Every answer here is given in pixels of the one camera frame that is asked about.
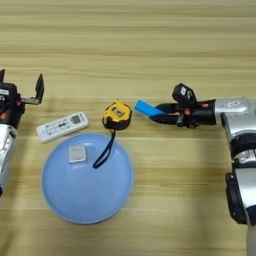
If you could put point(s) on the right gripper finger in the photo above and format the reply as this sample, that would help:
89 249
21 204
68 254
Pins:
173 107
171 120

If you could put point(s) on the left gripper labelled black box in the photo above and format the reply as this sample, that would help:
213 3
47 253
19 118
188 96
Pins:
8 93

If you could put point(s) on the yellow black tape measure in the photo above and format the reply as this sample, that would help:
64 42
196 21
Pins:
116 115

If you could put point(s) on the light blue round plate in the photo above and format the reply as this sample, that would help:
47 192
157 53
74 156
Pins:
86 193

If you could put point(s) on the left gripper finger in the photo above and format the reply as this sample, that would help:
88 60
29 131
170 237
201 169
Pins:
40 88
2 76

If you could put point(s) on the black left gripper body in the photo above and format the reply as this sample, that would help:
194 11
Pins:
11 115

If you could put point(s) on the small silver square box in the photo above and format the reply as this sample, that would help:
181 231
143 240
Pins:
77 153

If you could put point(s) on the blue rectangular block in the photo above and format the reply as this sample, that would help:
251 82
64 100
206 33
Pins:
146 108

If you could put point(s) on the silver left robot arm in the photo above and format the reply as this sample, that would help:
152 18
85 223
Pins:
5 156

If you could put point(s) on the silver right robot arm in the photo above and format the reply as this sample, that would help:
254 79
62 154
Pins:
240 133

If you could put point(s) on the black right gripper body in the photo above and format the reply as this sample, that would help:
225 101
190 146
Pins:
205 115

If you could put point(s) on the white remote control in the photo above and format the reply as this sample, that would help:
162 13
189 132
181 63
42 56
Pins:
61 126

